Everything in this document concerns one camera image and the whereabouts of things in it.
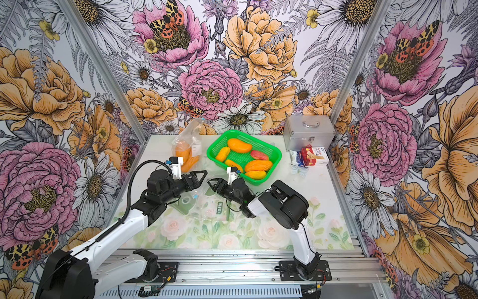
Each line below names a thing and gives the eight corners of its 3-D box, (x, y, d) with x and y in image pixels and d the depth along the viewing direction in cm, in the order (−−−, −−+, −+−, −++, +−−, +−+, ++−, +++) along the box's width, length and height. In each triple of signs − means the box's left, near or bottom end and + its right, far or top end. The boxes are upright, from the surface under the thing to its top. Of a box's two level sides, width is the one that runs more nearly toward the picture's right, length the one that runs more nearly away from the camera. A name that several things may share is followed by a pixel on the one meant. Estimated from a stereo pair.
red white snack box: (303, 166, 111) (305, 160, 107) (299, 150, 119) (301, 144, 115) (326, 166, 111) (330, 160, 107) (321, 150, 119) (324, 144, 115)
